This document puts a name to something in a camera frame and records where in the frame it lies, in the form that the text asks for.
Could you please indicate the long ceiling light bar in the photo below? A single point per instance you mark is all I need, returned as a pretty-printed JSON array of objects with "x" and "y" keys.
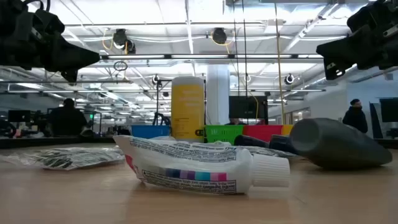
[{"x": 199, "y": 56}]

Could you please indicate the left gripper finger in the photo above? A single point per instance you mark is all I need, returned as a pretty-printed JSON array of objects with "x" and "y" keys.
[
  {"x": 68, "y": 66},
  {"x": 71, "y": 53}
]

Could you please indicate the yellow plastic basket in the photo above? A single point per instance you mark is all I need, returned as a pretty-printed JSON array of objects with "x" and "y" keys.
[{"x": 286, "y": 129}]

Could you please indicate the white toothpaste tube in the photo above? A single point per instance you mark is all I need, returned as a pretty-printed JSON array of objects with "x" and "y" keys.
[{"x": 192, "y": 168}]

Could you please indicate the green plastic basket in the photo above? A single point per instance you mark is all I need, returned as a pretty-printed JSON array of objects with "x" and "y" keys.
[{"x": 222, "y": 133}]

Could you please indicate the blue plastic basket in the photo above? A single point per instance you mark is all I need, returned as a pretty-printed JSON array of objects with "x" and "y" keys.
[{"x": 149, "y": 131}]

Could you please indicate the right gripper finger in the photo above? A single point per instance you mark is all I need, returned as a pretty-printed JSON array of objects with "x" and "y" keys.
[
  {"x": 345, "y": 45},
  {"x": 348, "y": 58}
]

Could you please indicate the large grey plastic bottle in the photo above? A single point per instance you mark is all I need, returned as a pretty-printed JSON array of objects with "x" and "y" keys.
[{"x": 335, "y": 146}]

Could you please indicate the yellow wipes canister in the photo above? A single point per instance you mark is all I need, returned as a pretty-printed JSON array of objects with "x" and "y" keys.
[{"x": 187, "y": 109}]

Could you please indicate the small black bottle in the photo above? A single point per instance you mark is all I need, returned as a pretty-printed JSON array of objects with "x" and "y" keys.
[
  {"x": 281, "y": 143},
  {"x": 250, "y": 141}
]

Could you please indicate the black metal table frame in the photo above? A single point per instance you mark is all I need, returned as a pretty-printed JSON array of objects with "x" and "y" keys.
[{"x": 46, "y": 142}]

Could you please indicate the clear plastic packet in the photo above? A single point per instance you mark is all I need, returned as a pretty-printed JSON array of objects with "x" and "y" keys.
[
  {"x": 258, "y": 150},
  {"x": 65, "y": 158}
]

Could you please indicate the white pillar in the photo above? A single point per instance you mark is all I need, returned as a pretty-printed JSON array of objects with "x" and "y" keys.
[{"x": 218, "y": 93}]

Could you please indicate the red plastic basket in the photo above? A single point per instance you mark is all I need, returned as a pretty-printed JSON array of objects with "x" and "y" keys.
[{"x": 264, "y": 131}]

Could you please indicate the person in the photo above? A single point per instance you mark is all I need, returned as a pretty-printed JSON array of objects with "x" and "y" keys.
[
  {"x": 66, "y": 119},
  {"x": 355, "y": 118}
]

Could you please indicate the black monitor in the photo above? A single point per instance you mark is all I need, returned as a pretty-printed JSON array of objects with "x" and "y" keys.
[{"x": 247, "y": 107}]

